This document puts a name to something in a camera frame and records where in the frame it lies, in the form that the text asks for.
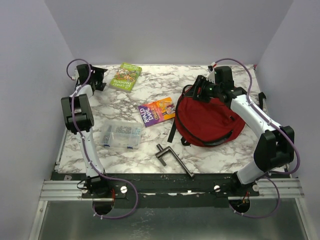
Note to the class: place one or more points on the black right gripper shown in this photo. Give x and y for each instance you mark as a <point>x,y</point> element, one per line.
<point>199,83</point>

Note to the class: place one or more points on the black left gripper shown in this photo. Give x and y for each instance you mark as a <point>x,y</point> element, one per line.
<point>99,73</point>

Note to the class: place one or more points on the green treehouse book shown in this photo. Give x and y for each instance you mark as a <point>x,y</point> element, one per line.
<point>125,77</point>

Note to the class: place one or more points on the red backpack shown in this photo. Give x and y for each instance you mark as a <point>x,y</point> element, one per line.
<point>209,124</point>

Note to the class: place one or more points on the purple orange Roald Dahl book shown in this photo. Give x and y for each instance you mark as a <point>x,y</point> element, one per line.
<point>157,111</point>

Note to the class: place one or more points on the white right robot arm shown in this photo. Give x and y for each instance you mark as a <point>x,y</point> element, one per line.
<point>275,146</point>

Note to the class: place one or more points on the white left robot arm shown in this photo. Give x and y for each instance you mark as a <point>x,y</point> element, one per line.
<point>79,120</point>

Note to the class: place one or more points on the clear plastic bag of parts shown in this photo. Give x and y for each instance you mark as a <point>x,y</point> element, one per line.
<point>121,134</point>

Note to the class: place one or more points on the dark metal T-shaped tool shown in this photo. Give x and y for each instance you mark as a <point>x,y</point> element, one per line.
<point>163,151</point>

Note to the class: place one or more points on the aluminium rail frame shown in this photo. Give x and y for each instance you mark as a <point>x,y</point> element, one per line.
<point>273,219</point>

